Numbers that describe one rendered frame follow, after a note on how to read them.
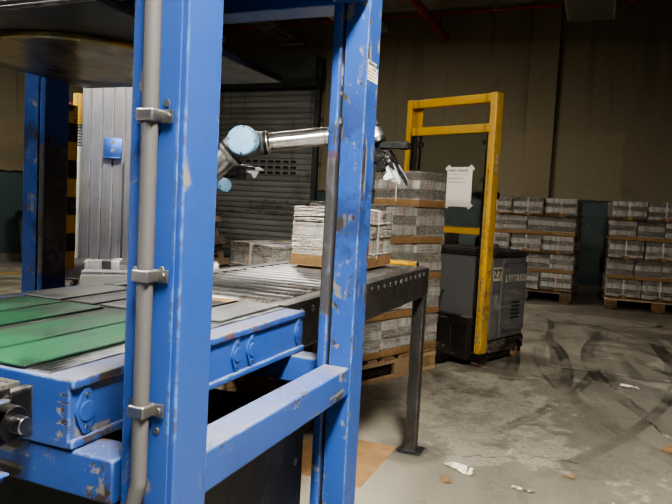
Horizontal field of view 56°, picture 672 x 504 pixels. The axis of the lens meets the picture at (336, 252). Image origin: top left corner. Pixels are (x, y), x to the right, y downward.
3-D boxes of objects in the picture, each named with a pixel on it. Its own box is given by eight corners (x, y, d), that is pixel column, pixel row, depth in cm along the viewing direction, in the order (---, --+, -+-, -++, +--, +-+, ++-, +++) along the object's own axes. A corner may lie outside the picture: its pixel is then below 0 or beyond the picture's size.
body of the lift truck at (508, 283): (407, 345, 488) (413, 242, 482) (447, 337, 527) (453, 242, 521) (486, 364, 440) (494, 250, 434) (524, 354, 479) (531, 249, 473)
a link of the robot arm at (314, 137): (238, 161, 268) (353, 148, 268) (234, 159, 257) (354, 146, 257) (235, 133, 267) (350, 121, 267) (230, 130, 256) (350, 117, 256)
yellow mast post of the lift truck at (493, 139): (468, 352, 433) (486, 92, 421) (475, 350, 439) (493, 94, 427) (479, 354, 427) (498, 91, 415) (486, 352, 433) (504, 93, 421)
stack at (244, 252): (222, 391, 345) (228, 239, 339) (364, 361, 429) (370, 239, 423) (267, 409, 318) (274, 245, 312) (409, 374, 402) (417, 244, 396)
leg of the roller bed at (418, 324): (405, 446, 279) (415, 293, 274) (418, 449, 276) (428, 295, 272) (402, 450, 273) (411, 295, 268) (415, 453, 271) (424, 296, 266)
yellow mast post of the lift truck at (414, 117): (393, 335, 479) (407, 100, 467) (400, 333, 485) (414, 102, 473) (403, 337, 472) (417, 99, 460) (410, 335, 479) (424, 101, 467)
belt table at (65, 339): (87, 318, 171) (88, 281, 170) (304, 350, 146) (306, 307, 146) (-223, 376, 106) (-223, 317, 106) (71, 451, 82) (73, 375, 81)
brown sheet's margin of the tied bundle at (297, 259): (306, 261, 258) (307, 251, 258) (373, 267, 247) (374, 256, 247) (289, 264, 243) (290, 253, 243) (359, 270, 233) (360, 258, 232)
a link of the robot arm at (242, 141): (167, 232, 259) (267, 145, 256) (157, 234, 244) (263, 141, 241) (147, 210, 258) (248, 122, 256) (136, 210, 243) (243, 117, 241)
